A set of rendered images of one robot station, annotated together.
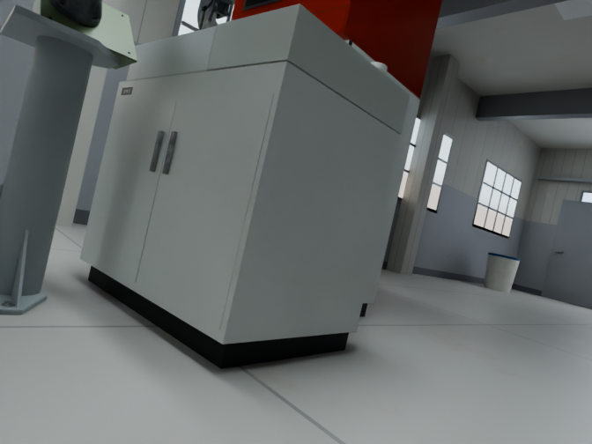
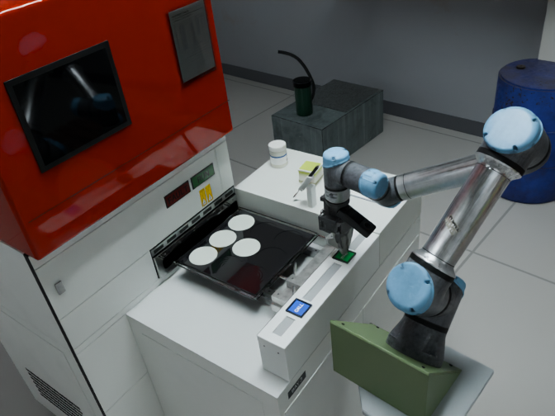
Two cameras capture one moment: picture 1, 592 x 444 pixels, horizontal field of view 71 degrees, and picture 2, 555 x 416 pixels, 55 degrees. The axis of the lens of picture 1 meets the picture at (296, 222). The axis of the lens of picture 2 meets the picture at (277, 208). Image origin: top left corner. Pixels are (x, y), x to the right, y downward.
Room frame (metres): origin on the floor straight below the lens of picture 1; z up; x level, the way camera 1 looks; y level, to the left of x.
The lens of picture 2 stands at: (1.65, 1.72, 2.06)
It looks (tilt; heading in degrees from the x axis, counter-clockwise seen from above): 35 degrees down; 268
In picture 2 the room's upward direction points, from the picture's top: 7 degrees counter-clockwise
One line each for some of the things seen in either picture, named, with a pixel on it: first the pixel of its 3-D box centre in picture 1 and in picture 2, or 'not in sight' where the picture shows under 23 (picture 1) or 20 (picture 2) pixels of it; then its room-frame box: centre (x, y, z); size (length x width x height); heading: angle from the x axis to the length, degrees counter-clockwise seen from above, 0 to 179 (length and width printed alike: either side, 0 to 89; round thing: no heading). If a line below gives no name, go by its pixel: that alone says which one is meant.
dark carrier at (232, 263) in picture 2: not in sight; (246, 248); (1.73, 0.26, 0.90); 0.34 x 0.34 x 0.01; 48
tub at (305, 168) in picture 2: not in sight; (310, 173); (1.45, -0.01, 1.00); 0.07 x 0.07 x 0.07; 55
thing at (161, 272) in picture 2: not in sight; (199, 234); (1.89, 0.13, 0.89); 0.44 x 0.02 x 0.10; 48
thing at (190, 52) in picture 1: (177, 62); (324, 297); (1.50, 0.55, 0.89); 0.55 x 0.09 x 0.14; 48
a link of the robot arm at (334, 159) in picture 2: not in sight; (337, 168); (1.43, 0.45, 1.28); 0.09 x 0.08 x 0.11; 128
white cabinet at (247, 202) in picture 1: (226, 210); (295, 338); (1.60, 0.27, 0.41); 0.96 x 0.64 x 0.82; 48
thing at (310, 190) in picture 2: not in sight; (307, 189); (1.48, 0.15, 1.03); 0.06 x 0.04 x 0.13; 138
